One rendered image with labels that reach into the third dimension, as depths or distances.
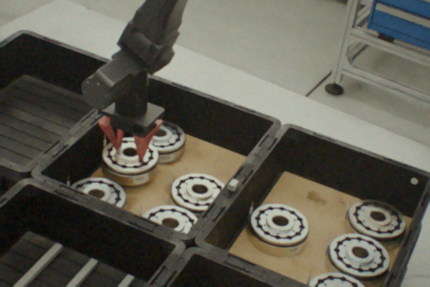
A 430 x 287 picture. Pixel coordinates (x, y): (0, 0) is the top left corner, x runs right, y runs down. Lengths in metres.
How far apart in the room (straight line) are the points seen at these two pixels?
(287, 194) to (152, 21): 0.46
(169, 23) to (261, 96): 0.82
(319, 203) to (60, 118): 0.54
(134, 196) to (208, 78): 0.68
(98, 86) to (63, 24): 0.99
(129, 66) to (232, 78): 0.80
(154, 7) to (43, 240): 0.43
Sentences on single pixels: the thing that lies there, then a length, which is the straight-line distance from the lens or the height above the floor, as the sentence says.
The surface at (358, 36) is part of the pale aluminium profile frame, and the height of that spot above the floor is 0.28.
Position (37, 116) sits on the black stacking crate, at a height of 0.83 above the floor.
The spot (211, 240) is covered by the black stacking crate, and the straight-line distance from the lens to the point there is 1.32.
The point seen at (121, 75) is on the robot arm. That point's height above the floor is 1.09.
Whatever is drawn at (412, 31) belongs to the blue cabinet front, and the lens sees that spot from 3.31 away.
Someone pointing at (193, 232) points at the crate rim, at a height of 0.93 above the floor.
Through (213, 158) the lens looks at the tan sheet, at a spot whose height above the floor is 0.83.
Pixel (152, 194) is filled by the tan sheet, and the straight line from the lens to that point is 1.51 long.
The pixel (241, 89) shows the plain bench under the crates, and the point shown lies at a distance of 2.09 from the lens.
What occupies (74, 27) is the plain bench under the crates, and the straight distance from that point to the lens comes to 2.29.
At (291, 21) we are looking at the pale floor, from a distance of 4.04.
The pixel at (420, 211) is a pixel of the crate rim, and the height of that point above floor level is 0.93.
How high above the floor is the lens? 1.79
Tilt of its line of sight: 34 degrees down
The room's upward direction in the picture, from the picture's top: 8 degrees clockwise
